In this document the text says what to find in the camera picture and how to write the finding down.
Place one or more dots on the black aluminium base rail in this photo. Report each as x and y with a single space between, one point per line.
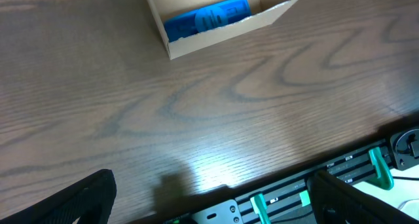
291 193

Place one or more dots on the cardboard box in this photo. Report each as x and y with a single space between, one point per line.
264 13

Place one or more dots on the green clamp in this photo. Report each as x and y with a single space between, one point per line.
383 178
260 208

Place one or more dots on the green right clamp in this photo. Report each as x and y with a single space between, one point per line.
383 178

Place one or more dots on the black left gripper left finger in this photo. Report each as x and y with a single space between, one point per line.
89 200

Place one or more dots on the blue plastic case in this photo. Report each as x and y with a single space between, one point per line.
207 18

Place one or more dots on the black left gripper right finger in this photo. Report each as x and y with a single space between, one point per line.
334 201

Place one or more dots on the green left clamp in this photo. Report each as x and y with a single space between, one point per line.
260 208

